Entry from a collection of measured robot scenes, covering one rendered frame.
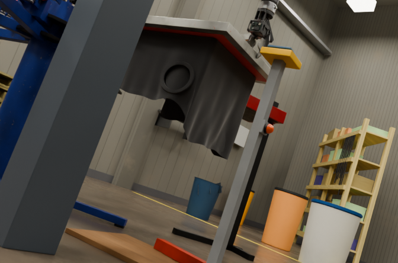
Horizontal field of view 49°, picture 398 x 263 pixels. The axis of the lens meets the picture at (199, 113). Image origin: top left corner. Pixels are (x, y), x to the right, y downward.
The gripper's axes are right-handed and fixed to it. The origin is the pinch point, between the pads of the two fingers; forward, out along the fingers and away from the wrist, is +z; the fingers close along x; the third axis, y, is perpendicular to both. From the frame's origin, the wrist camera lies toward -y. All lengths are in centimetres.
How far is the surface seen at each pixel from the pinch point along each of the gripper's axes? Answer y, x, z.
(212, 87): 12.3, -7.1, 21.3
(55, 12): 7, -136, -8
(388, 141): -587, -49, -112
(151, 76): 21.3, -32.9, 24.2
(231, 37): 23.8, 1.5, 2.9
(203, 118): 9.6, -7.8, 34.8
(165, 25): 29.1, -29.1, 2.9
